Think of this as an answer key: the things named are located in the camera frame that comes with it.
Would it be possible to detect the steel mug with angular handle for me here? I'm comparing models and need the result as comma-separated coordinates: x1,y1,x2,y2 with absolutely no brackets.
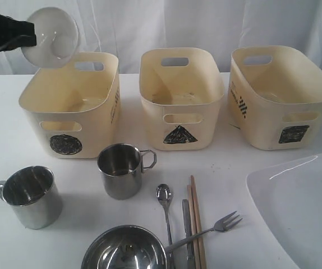
96,143,157,200

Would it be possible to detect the right wooden chopstick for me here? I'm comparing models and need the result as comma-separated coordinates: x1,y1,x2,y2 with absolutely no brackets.
190,175,207,269

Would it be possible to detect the cream bin with square mark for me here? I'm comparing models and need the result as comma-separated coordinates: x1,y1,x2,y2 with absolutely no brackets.
228,46,322,150

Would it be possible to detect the cream bin with circle mark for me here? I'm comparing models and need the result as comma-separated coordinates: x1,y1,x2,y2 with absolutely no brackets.
19,52,121,159

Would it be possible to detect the white round bowl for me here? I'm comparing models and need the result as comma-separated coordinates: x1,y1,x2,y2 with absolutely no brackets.
21,7,80,68

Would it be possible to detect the large white square plate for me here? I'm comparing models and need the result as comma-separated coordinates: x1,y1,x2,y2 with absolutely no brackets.
246,153,322,268

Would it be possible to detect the steel spoon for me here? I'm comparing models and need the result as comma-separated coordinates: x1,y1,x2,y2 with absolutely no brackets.
155,183,176,269

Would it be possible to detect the steel mug with rounded handle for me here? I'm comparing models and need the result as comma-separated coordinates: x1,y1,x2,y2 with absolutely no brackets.
0,165,63,230

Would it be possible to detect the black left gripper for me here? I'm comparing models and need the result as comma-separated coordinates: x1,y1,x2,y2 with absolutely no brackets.
0,14,37,52

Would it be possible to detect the steel fork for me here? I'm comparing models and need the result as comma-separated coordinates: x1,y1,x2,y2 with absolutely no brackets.
164,211,243,254

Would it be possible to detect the cream bin with triangle mark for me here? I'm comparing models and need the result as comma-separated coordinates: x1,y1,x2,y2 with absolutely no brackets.
139,48,224,151

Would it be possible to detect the steel knife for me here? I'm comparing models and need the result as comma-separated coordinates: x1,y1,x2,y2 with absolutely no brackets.
182,199,196,269

